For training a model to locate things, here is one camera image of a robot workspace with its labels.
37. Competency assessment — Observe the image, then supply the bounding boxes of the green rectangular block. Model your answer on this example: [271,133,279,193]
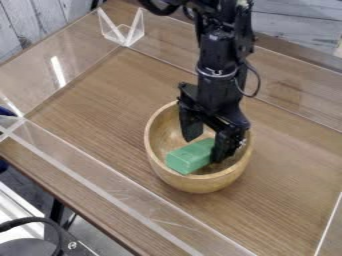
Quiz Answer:
[165,138,213,175]

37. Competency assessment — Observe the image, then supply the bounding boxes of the black table leg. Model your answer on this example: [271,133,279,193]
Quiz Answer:
[49,199,65,224]

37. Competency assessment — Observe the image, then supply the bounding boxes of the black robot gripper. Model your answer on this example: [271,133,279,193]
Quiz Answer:
[177,68,249,163]

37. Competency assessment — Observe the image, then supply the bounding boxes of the clear acrylic tray walls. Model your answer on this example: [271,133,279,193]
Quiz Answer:
[0,2,342,256]

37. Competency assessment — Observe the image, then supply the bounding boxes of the black cable loop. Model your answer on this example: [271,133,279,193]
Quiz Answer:
[0,216,64,256]

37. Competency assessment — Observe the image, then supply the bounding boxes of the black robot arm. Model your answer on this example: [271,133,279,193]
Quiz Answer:
[137,0,256,162]

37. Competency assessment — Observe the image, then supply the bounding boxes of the grey metal base plate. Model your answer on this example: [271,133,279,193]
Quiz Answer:
[44,226,98,256]

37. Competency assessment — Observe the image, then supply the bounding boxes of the brown wooden bowl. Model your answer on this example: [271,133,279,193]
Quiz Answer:
[142,101,253,194]

